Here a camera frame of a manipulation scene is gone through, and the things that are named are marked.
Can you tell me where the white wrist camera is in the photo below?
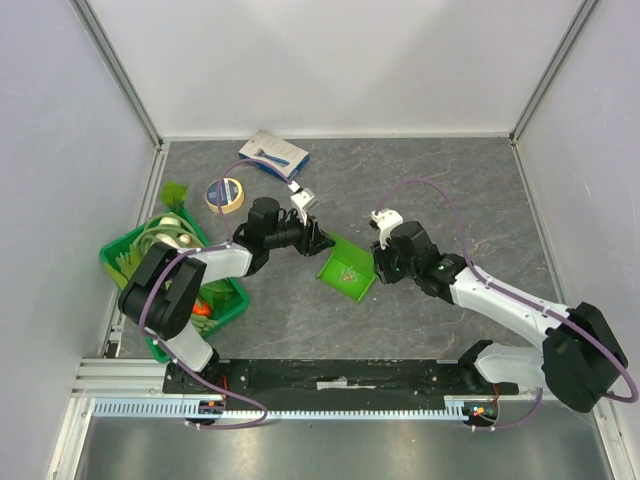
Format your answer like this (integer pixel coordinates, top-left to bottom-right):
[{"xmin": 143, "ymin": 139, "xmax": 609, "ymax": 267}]
[
  {"xmin": 288, "ymin": 181, "xmax": 316, "ymax": 225},
  {"xmin": 370, "ymin": 208, "xmax": 404, "ymax": 250}
]

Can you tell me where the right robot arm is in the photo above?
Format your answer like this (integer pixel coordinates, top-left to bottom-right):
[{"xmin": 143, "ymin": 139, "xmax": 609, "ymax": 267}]
[{"xmin": 370, "ymin": 209, "xmax": 639, "ymax": 413}]

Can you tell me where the white razor box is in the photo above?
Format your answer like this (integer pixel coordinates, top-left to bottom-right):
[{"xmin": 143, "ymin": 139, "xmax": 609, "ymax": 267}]
[{"xmin": 238, "ymin": 130, "xmax": 310, "ymax": 180}]

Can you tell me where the green paper box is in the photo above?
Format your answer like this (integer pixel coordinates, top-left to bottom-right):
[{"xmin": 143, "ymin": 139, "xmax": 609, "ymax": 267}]
[{"xmin": 317, "ymin": 233, "xmax": 377, "ymax": 303}]

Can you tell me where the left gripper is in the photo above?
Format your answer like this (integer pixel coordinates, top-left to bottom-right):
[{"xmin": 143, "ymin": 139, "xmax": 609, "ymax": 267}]
[{"xmin": 265, "ymin": 208, "xmax": 335, "ymax": 257}]

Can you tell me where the white toy radish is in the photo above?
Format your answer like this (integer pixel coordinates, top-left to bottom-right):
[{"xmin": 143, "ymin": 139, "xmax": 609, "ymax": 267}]
[{"xmin": 158, "ymin": 213, "xmax": 183, "ymax": 231}]

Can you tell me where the masking tape roll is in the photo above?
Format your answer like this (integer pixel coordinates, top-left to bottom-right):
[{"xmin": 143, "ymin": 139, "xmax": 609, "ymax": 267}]
[{"xmin": 205, "ymin": 177, "xmax": 245, "ymax": 214}]

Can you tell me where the slotted cable duct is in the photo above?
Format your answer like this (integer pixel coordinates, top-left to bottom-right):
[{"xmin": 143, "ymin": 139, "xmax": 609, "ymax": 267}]
[{"xmin": 93, "ymin": 398, "xmax": 479, "ymax": 421}]

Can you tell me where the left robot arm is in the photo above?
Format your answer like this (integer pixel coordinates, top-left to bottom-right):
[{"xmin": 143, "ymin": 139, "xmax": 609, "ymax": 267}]
[{"xmin": 118, "ymin": 189, "xmax": 335, "ymax": 393}]

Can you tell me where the orange toy carrot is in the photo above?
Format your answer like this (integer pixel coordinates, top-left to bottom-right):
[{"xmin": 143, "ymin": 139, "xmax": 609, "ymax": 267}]
[{"xmin": 192, "ymin": 297, "xmax": 213, "ymax": 318}]

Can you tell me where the green plastic basket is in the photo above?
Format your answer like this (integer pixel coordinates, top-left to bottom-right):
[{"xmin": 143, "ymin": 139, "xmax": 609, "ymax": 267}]
[{"xmin": 99, "ymin": 208, "xmax": 249, "ymax": 338}]

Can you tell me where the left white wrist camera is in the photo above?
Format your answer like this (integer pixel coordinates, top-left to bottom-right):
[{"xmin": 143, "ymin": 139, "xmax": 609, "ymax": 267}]
[{"xmin": 288, "ymin": 181, "xmax": 316, "ymax": 225}]

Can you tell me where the small clear zip bag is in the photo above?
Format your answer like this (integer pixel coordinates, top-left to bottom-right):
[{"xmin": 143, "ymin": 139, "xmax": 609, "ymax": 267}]
[{"xmin": 339, "ymin": 267, "xmax": 358, "ymax": 284}]

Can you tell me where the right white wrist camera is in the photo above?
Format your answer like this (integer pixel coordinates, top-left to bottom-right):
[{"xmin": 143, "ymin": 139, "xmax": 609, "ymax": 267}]
[{"xmin": 370, "ymin": 208, "xmax": 404, "ymax": 250}]

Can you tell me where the toy green leaf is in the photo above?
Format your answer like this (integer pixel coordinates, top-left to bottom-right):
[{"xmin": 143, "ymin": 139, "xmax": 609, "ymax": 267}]
[{"xmin": 160, "ymin": 181, "xmax": 188, "ymax": 213}]

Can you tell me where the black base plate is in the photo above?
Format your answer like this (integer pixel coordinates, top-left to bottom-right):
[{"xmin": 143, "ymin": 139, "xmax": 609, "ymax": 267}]
[{"xmin": 162, "ymin": 357, "xmax": 519, "ymax": 401}]

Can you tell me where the toy bok choy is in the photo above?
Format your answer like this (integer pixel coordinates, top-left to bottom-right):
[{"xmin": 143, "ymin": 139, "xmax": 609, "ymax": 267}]
[{"xmin": 199, "ymin": 279, "xmax": 236, "ymax": 308}]

